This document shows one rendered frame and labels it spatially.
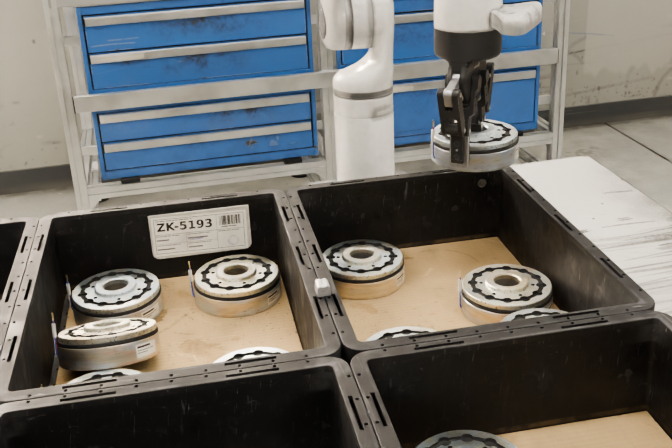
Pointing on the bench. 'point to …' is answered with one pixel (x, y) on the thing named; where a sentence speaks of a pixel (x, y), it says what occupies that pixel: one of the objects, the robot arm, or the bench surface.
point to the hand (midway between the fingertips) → (466, 145)
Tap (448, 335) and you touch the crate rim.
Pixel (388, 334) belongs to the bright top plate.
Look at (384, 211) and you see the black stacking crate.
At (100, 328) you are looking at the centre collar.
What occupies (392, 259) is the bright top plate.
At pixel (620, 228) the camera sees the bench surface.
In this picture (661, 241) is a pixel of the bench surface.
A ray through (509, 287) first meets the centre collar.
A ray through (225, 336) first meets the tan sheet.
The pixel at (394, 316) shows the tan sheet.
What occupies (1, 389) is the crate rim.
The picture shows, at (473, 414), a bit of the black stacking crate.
